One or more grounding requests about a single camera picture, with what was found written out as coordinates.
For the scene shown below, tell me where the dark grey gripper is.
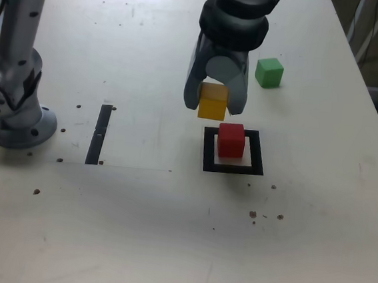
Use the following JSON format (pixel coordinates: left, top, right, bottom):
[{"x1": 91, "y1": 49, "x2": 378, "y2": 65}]
[{"x1": 182, "y1": 31, "x2": 255, "y2": 118}]

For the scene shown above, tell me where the yellow cube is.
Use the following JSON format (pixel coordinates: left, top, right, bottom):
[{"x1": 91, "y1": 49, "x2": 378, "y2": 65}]
[{"x1": 196, "y1": 81, "x2": 231, "y2": 122}]

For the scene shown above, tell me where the red cube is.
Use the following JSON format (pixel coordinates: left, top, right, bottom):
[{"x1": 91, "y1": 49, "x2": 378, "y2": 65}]
[{"x1": 215, "y1": 121, "x2": 247, "y2": 161}]

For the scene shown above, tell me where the green cube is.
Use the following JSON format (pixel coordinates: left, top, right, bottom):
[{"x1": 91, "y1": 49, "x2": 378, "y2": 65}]
[{"x1": 253, "y1": 56, "x2": 286, "y2": 90}]

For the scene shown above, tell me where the black tape square outline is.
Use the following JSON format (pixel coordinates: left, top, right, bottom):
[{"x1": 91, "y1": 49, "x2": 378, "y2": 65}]
[{"x1": 199, "y1": 125, "x2": 268, "y2": 178}]

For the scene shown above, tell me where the black tape strip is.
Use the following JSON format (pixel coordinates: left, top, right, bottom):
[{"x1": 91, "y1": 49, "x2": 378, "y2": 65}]
[{"x1": 85, "y1": 103, "x2": 113, "y2": 167}]

